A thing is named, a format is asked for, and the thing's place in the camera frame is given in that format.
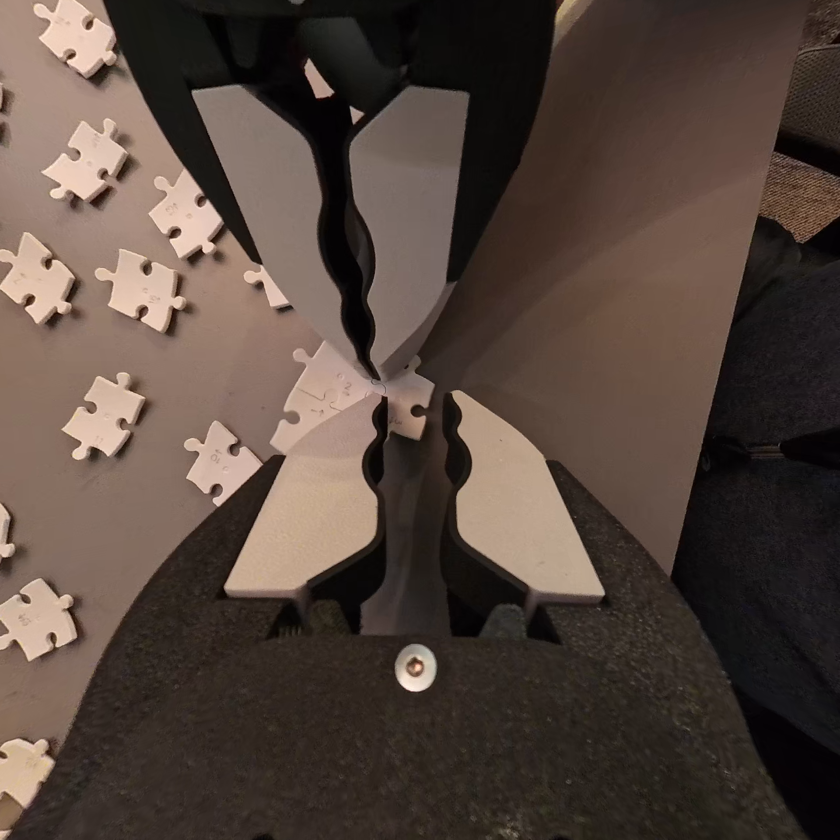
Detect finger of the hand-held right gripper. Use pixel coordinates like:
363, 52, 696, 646
192, 80, 378, 382
348, 84, 472, 383

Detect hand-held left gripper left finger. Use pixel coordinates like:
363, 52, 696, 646
223, 399, 388, 614

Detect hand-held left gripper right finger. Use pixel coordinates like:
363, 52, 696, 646
444, 390, 607, 618

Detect scatter of white puzzle pieces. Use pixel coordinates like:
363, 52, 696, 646
0, 0, 291, 812

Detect person's dark trousers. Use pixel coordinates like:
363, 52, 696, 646
672, 217, 840, 840

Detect black cord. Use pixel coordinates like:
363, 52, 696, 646
701, 430, 840, 468

